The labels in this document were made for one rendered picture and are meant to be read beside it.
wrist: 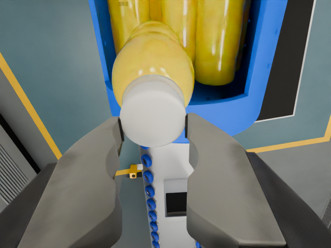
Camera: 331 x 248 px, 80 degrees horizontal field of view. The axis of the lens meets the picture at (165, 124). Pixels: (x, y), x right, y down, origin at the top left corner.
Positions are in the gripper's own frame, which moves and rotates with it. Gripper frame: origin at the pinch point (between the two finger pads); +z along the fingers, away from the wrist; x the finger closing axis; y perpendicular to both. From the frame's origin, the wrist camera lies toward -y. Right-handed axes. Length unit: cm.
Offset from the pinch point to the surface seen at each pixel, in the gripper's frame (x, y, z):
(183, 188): 7, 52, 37
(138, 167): -9, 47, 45
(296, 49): 90, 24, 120
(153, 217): -5, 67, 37
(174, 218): 3, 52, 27
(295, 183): 145, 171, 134
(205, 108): 6.0, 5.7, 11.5
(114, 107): -6.9, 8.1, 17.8
